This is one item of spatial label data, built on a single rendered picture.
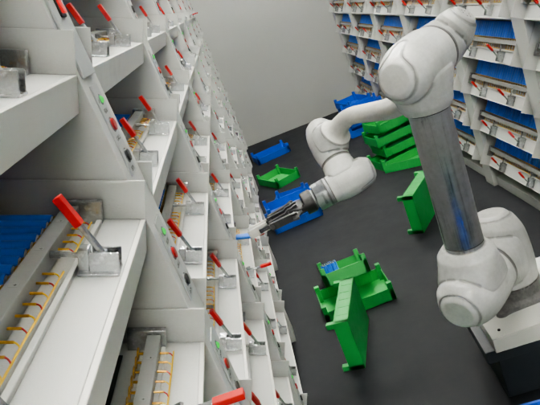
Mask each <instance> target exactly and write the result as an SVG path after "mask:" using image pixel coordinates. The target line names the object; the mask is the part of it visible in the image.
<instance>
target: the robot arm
mask: <svg viewBox="0 0 540 405"><path fill-rule="evenodd" d="M476 28H477V24H476V19H475V17H474V16H473V15H472V14H471V13H470V12H469V11H467V10H466V9H464V8H462V7H460V6H455V7H450V8H448V9H447V10H445V11H444V12H442V13H441V14H439V15H438V16H437V17H436V19H435V20H433V21H430V22H429V23H427V24H426V25H424V26H423V27H421V28H419V29H418V30H415V31H412V32H411V33H409V34H407V35H405V36H404V37H402V38H401V39H400V40H399V41H398V42H396V43H395V44H394V45H393V46H392V47H391V48H390V49H389V50H388V51H387V53H386V54H385V55H384V56H383V58H382V61H381V63H380V65H379V68H378V86H379V88H380V90H381V92H382V94H383V95H384V96H385V97H386V99H383V100H377V101H374V102H370V103H366V104H360V105H355V106H352V107H349V108H346V109H344V110H342V111H341V112H340V113H339V114H338V115H336V117H335V118H334V119H332V120H331V121H329V120H327V119H325V118H317V119H315V120H313V121H311V122H310V123H309V125H308V127H307V129H306V140H307V142H308V145H309V148H310V150H311V152H312V154H313V156H314V158H315V159H316V161H317V163H318V164H319V165H320V167H321V168H322V169H323V171H324V173H325V177H324V178H322V179H321V180H319V181H317V182H315V183H314V184H312V185H310V186H309V187H310V189H311V190H305V191H303V192H301V193H300V194H299V197H300V199H299V200H297V201H294V202H293V201H292V200H290V201H289V202H287V203H286V204H284V205H283V206H282V207H280V208H278V209H277V210H275V211H273V212H272V213H271V214H269V215H267V218H266V219H264V220H262V221H260V222H259V223H257V224H255V225H253V226H251V227H249V228H248V229H247V233H248V234H249V236H250V237H251V239H254V238H256V237H258V236H259V235H262V234H263V233H265V232H266V231H269V230H273V231H275V230H276V229H278V228H280V227H283V226H285V225H287V224H289V223H291V222H293V221H297V220H299V219H300V215H302V214H303V213H304V212H306V211H308V213H309V214H310V215H311V214H312V213H314V212H316V211H318V209H319V208H318V207H320V208H321V209H322V210H324V209H326V208H328V207H330V206H332V205H333V204H336V203H338V202H340V201H342V200H347V199H348V198H352V197H354V196H355V195H357V194H359V193H361V192H362V191H364V190H365V189H366V188H367V187H369V186H370V185H371V184H372V183H374V181H375V180H376V177H377V173H376V169H375V168H374V165H373V164H372V162H371V161H370V159H369V158H368V157H357V158H355V159H353V158H352V156H351V155H350V153H349V151H348V148H349V143H350V132H349V128H350V126H351V125H355V124H360V123H367V122H374V121H387V120H391V119H395V118H397V117H401V116H402V115H404V116H405V117H406V118H408V119H409V122H410V126H411V131H412V133H413V137H414V139H415V145H416V148H417V151H418V154H419V159H420V162H421V166H422V168H423V173H424V177H425V179H426V183H427V188H428V191H429V194H430V197H431V200H432V205H433V208H434V212H435V214H436V219H437V223H438V225H439V229H440V234H441V237H442V240H443V243H444V245H443V246H442V248H441V249H440V250H439V252H438V255H437V266H438V286H439V287H438V289H437V291H436V297H437V302H438V306H439V309H440V312H441V313H442V314H443V315H444V317H446V319H447V320H449V321H450V322H451V323H452V324H454V325H458V326H460V327H473V326H479V325H483V324H484V323H486V322H488V321H489V320H491V319H492V318H494V317H495V316H497V317H498V318H504V317H507V316H509V315H510V314H511V313H515V312H517V311H519V310H521V309H524V308H527V307H530V306H531V305H535V304H537V303H539V302H540V274H539V272H538V267H537V262H536V259H535V255H534V250H533V247H532V244H531V242H530V238H529V236H528V234H527V231H526V229H525V227H524V225H523V224H522V222H521V221H520V219H519V218H518V217H517V216H516V215H515V214H514V213H513V212H511V211H507V210H506V209H505V208H502V207H493V208H489V209H485V210H483V211H479V212H478V213H477V208H476V204H475V201H474V197H473V192H472V188H471V185H470V182H469V179H468V173H467V170H466V166H465V163H464V157H463V154H462V150H461V147H460V141H459V137H458V134H457V131H456V126H455V122H454V119H453V115H452V110H451V106H450V105H451V103H452V100H453V97H454V92H453V77H454V68H455V67H456V65H457V64H458V63H459V62H460V60H461V58H462V57H463V55H464V53H465V52H466V51H467V50H468V48H469V46H470V45H471V43H472V41H473V37H474V35H475V31H476Z"/></svg>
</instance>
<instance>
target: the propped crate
mask: <svg viewBox="0 0 540 405"><path fill-rule="evenodd" d="M353 252H354V255H353V256H350V257H347V258H345V259H343V260H339V261H337V265H338V268H339V269H338V270H335V271H333V272H330V273H327V274H326V273H325V269H324V268H323V269H321V262H320V263H318V264H317V267H318V270H319V272H320V274H321V278H322V279H323V281H324V284H325V286H326V288H328V287H330V286H333V282H334V281H336V280H342V279H346V278H350V277H356V276H360V275H362V274H364V273H367V272H370V271H371V270H370V266H369V264H368V262H367V259H366V256H365V254H364V253H362V254H358V250H357V248H355V249H354V250H353Z"/></svg>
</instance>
